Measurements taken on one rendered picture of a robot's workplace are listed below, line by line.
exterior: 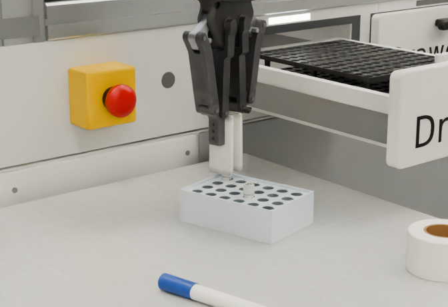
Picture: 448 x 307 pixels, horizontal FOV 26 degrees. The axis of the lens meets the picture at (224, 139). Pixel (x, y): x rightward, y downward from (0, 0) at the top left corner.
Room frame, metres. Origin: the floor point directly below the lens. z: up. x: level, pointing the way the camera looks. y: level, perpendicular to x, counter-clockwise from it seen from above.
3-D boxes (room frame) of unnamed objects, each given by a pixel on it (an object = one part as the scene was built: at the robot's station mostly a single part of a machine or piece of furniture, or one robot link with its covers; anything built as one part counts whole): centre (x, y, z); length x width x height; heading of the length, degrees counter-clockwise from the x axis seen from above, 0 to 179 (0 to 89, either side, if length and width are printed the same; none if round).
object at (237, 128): (1.08, -0.01, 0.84); 0.03 x 0.01 x 0.07; 54
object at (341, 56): (1.29, -0.17, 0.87); 0.22 x 0.18 x 0.06; 39
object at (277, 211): (1.02, -0.03, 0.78); 0.12 x 0.08 x 0.04; 53
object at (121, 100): (1.13, 0.13, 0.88); 0.04 x 0.03 x 0.04; 129
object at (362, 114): (1.29, -0.17, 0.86); 0.40 x 0.26 x 0.06; 39
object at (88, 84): (1.16, 0.15, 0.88); 0.07 x 0.05 x 0.07; 129
